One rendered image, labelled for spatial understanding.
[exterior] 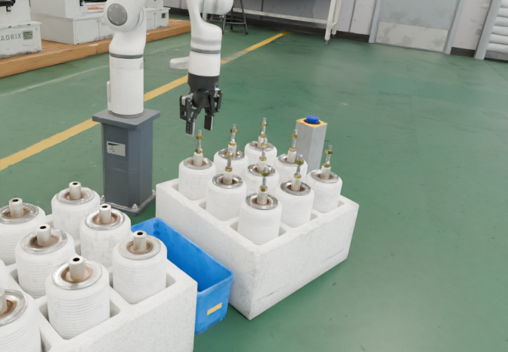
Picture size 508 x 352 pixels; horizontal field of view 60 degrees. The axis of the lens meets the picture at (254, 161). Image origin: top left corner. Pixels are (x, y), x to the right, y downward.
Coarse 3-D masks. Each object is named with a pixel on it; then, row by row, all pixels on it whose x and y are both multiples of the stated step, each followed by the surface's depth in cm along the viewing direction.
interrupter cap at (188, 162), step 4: (184, 160) 114; (188, 160) 115; (192, 160) 115; (204, 160) 116; (208, 160) 116; (184, 164) 112; (188, 164) 113; (192, 164) 114; (204, 164) 114; (208, 164) 114; (192, 168) 111; (196, 168) 111; (200, 168) 111; (204, 168) 111
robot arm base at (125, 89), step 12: (120, 60) 119; (132, 60) 120; (120, 72) 120; (132, 72) 121; (108, 84) 124; (120, 84) 121; (132, 84) 122; (108, 96) 126; (120, 96) 123; (132, 96) 124; (108, 108) 127; (120, 108) 124; (132, 108) 125
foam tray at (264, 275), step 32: (160, 192) 116; (192, 224) 108; (224, 224) 102; (320, 224) 107; (352, 224) 120; (224, 256) 101; (256, 256) 93; (288, 256) 101; (320, 256) 113; (256, 288) 96; (288, 288) 107
